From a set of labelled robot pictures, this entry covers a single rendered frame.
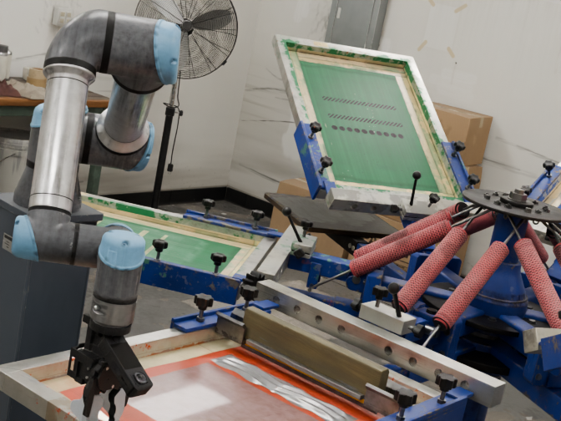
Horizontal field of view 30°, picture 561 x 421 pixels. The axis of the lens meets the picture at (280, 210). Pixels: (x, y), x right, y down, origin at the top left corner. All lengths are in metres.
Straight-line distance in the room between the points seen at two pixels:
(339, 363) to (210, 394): 0.28
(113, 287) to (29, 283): 0.62
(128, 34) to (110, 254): 0.43
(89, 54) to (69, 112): 0.12
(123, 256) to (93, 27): 0.45
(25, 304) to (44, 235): 0.55
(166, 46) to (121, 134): 0.35
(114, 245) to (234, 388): 0.58
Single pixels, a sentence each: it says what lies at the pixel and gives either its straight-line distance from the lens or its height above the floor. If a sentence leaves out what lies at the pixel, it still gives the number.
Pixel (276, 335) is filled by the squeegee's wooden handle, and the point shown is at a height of 1.03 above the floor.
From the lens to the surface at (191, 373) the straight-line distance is 2.24.
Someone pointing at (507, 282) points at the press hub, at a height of 1.10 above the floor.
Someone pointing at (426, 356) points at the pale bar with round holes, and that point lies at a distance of 2.38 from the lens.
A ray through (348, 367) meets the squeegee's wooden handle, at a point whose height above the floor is 1.03.
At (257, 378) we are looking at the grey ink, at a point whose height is 0.96.
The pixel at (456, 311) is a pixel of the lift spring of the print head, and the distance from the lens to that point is 2.63.
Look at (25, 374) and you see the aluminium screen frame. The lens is 2.05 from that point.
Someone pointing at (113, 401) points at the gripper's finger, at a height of 1.04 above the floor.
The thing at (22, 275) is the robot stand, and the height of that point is 1.06.
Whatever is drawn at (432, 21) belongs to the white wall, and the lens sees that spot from 6.89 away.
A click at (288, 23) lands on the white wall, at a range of 7.56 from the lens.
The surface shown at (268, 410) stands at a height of 0.96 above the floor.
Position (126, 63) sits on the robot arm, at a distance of 1.96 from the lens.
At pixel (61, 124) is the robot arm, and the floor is 1.47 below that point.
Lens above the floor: 1.83
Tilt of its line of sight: 13 degrees down
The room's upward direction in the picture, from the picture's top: 11 degrees clockwise
